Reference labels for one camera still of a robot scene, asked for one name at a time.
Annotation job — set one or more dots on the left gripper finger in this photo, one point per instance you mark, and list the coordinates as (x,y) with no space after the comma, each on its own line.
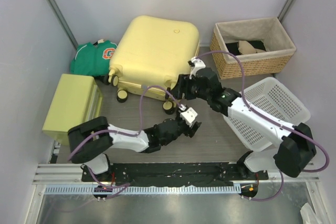
(191,131)
(196,126)

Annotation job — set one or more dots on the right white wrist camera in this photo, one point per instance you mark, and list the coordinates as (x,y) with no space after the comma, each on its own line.
(196,65)

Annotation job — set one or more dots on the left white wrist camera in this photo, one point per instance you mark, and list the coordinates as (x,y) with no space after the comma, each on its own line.
(188,114)

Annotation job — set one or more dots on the beige cloth in basket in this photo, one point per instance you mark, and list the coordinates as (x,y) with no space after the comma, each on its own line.
(245,48)

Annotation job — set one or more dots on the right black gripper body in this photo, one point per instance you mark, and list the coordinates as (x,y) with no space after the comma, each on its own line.
(194,85)

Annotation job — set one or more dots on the white crumpled plastic bag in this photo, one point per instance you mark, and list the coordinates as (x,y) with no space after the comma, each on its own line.
(308,215)

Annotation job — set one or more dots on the aluminium rail frame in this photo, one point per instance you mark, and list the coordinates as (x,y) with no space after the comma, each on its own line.
(276,203)

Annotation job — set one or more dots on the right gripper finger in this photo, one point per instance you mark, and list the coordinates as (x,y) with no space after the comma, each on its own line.
(183,83)
(187,95)

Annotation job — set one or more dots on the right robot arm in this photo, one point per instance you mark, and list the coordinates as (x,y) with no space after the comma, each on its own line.
(293,150)

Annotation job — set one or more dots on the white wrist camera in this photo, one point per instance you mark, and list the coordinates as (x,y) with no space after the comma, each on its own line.
(188,114)
(196,65)

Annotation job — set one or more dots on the green jersey with G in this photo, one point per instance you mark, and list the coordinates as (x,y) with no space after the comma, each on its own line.
(93,59)

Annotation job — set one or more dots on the black cloth in basket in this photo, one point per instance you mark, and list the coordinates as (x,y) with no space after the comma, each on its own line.
(233,46)

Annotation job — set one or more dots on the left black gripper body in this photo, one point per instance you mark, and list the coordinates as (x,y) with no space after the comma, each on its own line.
(182,128)

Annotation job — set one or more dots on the wicker basket with liner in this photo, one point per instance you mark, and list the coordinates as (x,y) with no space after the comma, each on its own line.
(279,46)

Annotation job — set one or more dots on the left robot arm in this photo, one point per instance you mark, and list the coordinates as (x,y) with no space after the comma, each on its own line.
(88,141)

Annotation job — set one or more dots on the yellow-green drawer box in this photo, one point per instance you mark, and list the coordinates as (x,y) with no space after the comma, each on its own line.
(77,99)

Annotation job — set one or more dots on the white slotted cable duct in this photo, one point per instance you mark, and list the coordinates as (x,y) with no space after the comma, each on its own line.
(132,190)

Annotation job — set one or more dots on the yellow hard-shell suitcase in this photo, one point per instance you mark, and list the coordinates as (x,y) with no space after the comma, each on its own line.
(151,55)

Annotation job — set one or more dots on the dark cloth under jersey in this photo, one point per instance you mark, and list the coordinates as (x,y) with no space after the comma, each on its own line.
(104,79)

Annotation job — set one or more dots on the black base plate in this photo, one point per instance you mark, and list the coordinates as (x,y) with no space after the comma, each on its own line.
(177,174)

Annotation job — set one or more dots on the white plastic mesh basket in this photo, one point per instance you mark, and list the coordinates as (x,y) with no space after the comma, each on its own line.
(274,98)

